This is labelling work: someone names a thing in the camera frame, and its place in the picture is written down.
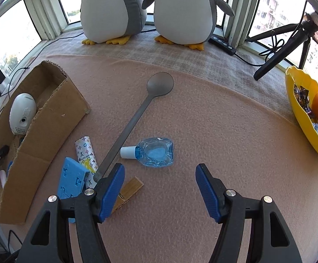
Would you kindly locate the small plush penguin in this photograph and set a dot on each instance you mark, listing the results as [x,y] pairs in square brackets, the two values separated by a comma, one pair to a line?
[188,23]

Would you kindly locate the clear blue small bottle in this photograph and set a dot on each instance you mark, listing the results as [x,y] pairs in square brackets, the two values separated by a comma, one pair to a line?
[154,152]

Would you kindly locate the wooden clothespin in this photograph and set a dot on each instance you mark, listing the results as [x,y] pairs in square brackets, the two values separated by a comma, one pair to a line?
[128,190]

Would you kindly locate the pink tube grey cap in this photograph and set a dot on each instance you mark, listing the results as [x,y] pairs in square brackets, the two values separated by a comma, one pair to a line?
[3,178]

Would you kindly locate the white round plug device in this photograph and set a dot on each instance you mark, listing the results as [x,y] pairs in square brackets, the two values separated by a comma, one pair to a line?
[22,112]

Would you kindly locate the black inline remote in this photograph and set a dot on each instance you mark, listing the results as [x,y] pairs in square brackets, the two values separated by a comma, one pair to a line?
[222,44]

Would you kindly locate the black tripod stand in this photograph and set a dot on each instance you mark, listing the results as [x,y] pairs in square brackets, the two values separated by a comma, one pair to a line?
[301,34]

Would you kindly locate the wrapped candies pile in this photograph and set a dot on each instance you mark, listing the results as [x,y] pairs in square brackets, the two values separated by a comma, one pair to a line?
[302,96]

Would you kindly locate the brown cardboard box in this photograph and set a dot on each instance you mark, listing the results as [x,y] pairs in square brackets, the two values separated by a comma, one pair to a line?
[60,107]

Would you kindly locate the grey long spoon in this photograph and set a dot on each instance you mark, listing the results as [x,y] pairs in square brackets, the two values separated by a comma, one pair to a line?
[159,84]

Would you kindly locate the yellow fruit bowl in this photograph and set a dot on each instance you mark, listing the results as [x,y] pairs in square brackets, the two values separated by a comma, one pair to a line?
[298,77]

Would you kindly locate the large plush penguin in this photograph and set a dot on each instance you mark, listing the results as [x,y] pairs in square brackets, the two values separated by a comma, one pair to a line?
[111,21]

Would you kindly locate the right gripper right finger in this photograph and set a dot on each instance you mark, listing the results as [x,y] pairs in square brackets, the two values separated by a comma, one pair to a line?
[271,239]

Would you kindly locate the patterned silver lighter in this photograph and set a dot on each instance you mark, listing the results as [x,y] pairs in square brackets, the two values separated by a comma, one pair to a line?
[86,157]

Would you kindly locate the checkered cloth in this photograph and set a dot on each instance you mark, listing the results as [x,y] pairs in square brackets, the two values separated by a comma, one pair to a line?
[211,64]

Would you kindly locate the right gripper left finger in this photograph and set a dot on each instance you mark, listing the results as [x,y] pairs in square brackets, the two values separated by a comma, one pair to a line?
[48,239]

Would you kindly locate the blue plastic card piece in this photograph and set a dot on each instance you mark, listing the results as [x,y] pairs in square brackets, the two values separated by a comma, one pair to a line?
[72,180]

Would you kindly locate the blue round lid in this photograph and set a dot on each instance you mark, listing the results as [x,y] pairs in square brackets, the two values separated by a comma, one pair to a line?
[9,167]

